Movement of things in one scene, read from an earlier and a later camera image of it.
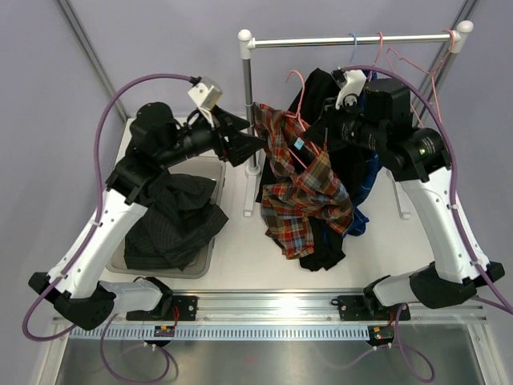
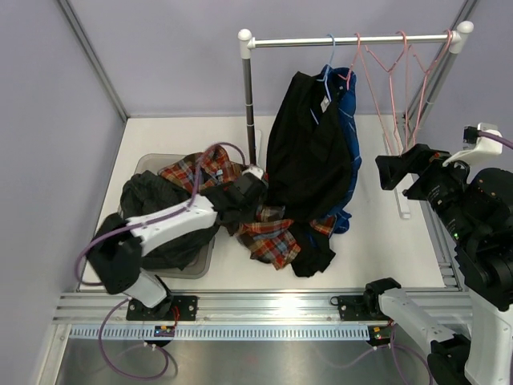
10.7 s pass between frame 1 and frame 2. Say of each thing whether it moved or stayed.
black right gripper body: moved
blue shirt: moved
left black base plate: stayed
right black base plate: stayed
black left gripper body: moved
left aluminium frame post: stayed
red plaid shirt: moved
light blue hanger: moved
